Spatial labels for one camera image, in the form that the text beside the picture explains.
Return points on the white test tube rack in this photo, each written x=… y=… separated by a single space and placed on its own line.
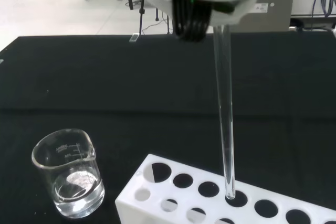
x=236 y=212

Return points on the clear glass beaker with water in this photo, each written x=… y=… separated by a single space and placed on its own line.
x=78 y=197

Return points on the grey metal cabinet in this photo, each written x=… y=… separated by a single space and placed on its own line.
x=278 y=16

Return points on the black tripod legs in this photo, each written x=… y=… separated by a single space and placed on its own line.
x=142 y=11

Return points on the black bench cloth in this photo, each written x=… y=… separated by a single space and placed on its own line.
x=131 y=90

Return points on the clear plastic cloth clip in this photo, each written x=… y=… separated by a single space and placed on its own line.
x=134 y=38

